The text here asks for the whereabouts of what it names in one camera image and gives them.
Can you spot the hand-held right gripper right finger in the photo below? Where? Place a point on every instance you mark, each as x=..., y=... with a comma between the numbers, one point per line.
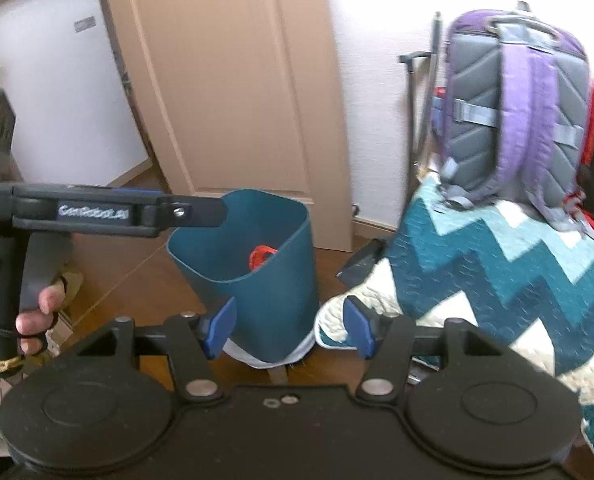
x=359, y=327

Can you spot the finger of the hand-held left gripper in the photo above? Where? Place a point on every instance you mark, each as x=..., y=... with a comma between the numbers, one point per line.
x=197, y=211

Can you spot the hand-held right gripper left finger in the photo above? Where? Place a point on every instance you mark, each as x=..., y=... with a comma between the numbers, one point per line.
x=219, y=327

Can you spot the teal plastic bin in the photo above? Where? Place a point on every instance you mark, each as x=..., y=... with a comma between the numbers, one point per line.
x=277, y=310

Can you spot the red plastic bag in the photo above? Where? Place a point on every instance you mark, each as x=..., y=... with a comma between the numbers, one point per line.
x=263, y=257

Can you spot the person's left hand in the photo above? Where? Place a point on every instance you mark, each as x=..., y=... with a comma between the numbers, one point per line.
x=39, y=315

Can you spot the zigzag quilted blanket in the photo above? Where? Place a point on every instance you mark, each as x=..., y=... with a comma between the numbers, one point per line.
x=477, y=285

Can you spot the light wooden door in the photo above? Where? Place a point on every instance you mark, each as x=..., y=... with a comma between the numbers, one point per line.
x=237, y=85

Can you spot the purple grey backpack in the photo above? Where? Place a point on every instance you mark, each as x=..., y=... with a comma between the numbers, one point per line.
x=522, y=110

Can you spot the grey light switch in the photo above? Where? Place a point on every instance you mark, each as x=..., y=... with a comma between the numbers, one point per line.
x=84, y=25

